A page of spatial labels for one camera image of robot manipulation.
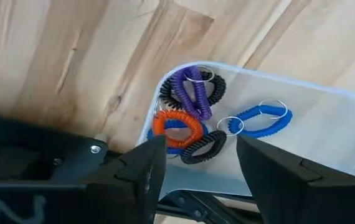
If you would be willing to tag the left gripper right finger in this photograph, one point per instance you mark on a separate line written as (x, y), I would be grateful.
(289, 186)

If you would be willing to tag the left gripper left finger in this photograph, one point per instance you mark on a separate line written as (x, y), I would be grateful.
(127, 186)

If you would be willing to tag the blue coil wristband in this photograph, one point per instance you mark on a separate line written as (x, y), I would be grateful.
(174, 124)
(258, 132)

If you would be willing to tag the orange coil wristband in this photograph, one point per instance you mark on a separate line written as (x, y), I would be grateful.
(193, 124)

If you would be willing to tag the black coil wristband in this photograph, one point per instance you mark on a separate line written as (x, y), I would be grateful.
(218, 90)
(208, 146)

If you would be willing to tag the small clear plastic container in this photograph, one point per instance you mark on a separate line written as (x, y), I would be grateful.
(305, 130)

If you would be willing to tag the purple coil wristband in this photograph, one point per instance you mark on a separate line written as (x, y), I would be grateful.
(200, 99)

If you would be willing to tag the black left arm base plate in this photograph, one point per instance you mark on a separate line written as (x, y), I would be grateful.
(25, 140)

